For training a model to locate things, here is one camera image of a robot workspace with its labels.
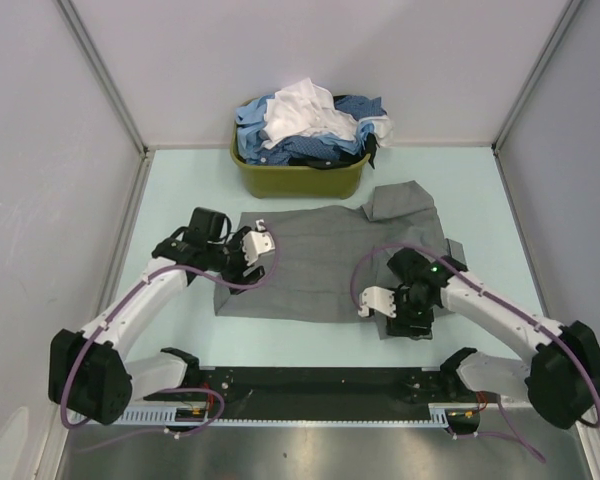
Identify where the light blue shirt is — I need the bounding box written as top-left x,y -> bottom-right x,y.
235,95 -> 376,166

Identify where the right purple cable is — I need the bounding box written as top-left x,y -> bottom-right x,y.
348,242 -> 600,462

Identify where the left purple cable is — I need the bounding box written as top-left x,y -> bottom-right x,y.
59,219 -> 281,454

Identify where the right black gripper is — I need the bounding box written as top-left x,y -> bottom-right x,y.
384,287 -> 434,341

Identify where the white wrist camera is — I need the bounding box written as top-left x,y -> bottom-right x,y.
241,219 -> 276,266
358,286 -> 397,318

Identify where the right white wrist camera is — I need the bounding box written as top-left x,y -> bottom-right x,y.
358,286 -> 397,318

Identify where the dark blue dotted shirt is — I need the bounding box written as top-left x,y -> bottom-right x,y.
249,95 -> 393,168

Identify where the grey long sleeve shirt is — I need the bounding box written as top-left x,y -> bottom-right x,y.
214,181 -> 466,323

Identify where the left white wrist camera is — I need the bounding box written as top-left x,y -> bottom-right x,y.
241,219 -> 276,266

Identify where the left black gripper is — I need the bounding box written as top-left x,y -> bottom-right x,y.
206,226 -> 264,294

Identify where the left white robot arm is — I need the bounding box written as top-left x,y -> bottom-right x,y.
48,207 -> 278,429

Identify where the olive green laundry basket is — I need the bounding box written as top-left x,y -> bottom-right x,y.
229,122 -> 371,199

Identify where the white slotted cable duct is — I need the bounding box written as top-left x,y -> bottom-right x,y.
114,404 -> 481,430

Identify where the white shirt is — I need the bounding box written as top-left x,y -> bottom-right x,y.
262,78 -> 394,153

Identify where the purple cable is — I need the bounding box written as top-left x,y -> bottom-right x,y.
59,219 -> 281,454
348,242 -> 600,462

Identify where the black garment with button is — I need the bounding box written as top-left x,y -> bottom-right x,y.
288,135 -> 378,170

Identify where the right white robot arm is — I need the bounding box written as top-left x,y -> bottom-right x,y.
387,248 -> 600,429

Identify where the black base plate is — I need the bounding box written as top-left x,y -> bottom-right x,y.
144,367 -> 496,414

